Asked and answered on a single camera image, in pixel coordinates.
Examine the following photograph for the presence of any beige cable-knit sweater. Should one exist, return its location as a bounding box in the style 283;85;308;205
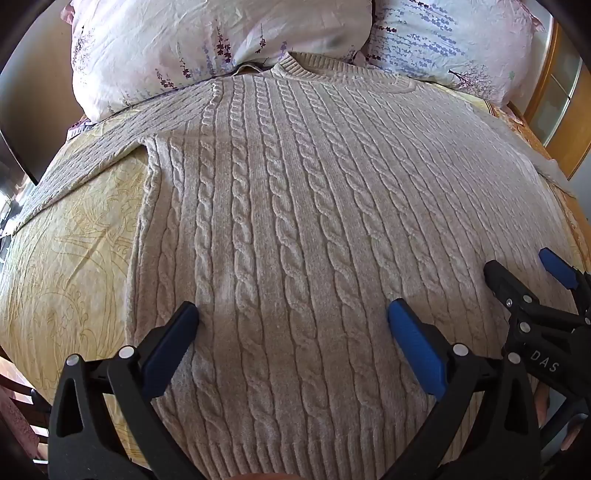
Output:
14;52;573;480

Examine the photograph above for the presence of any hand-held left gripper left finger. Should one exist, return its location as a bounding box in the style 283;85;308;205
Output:
47;301;200;480

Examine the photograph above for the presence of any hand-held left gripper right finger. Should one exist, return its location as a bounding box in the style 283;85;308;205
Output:
387;298;541;480

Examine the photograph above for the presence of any yellow patterned bed sheet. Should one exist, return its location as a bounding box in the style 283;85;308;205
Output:
0;95;591;467

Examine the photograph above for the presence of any white pillow with purple flowers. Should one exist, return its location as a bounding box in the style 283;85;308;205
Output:
69;0;377;121

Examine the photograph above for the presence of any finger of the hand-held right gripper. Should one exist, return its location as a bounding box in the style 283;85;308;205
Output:
484;260;539;315
539;248;591;297

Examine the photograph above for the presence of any wooden headboard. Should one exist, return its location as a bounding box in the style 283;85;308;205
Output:
508;21;591;182

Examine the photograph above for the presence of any dark flat panel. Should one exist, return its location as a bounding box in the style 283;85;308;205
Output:
0;0;88;186

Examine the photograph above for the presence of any dark wooden slatted chair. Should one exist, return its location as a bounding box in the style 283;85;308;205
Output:
0;346;52;467

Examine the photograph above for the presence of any white pillow with blue flowers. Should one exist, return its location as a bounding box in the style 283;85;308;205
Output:
362;0;548;100

